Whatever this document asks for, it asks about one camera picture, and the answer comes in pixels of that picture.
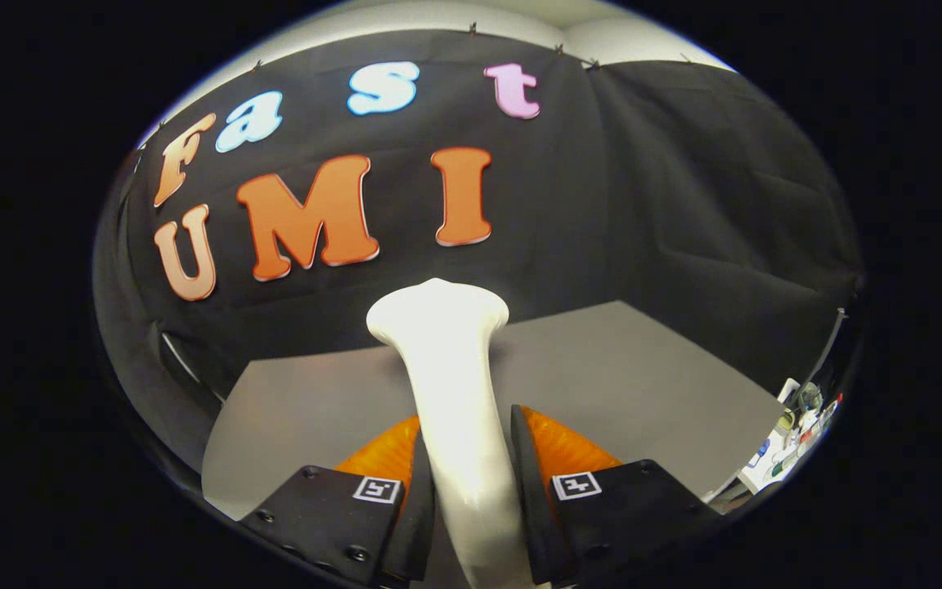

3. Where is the grey drawer cabinet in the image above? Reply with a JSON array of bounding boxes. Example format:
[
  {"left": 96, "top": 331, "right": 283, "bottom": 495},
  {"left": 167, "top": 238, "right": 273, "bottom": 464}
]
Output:
[{"left": 201, "top": 300, "right": 783, "bottom": 520}]

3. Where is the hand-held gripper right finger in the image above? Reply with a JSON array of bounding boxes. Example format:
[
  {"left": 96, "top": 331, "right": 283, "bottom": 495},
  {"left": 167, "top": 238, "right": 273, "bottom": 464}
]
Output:
[{"left": 510, "top": 405, "right": 721, "bottom": 589}]

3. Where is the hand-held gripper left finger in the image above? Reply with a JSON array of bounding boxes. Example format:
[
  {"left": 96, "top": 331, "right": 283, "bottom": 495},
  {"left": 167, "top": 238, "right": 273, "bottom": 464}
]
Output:
[{"left": 238, "top": 413, "right": 437, "bottom": 589}]

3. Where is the row of small backdrop clips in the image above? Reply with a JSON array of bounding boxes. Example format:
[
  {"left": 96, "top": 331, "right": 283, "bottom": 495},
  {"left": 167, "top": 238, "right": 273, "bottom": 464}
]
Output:
[{"left": 156, "top": 23, "right": 603, "bottom": 132}]

